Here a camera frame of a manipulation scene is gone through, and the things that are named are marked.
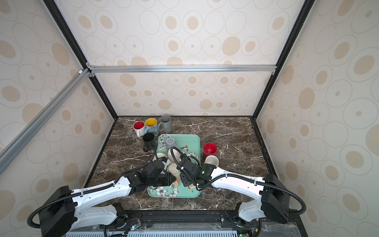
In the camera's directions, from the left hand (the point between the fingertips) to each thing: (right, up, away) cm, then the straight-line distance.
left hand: (180, 180), depth 78 cm
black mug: (-22, +19, +19) cm, 35 cm away
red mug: (+18, +14, +19) cm, 30 cm away
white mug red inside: (-31, +28, +26) cm, 50 cm away
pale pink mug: (-3, +13, +9) cm, 16 cm away
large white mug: (+18, +9, +12) cm, 23 cm away
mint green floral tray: (+4, +17, +25) cm, 30 cm away
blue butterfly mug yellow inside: (-21, +30, +22) cm, 43 cm away
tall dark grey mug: (-13, +31, +28) cm, 43 cm away
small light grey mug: (-8, +19, +14) cm, 25 cm away
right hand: (+5, +3, +2) cm, 6 cm away
